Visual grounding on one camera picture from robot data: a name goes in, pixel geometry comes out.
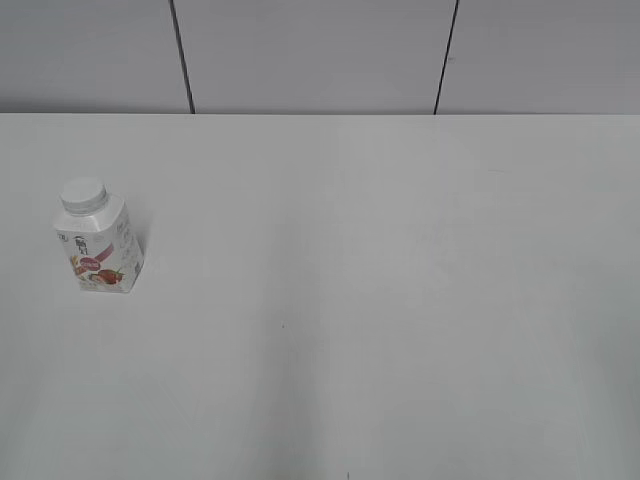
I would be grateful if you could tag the white bottle cap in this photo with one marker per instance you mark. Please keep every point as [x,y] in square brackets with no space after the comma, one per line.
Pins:
[84,196]

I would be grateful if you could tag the white yili changqing bottle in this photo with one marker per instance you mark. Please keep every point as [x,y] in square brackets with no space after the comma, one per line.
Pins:
[102,247]

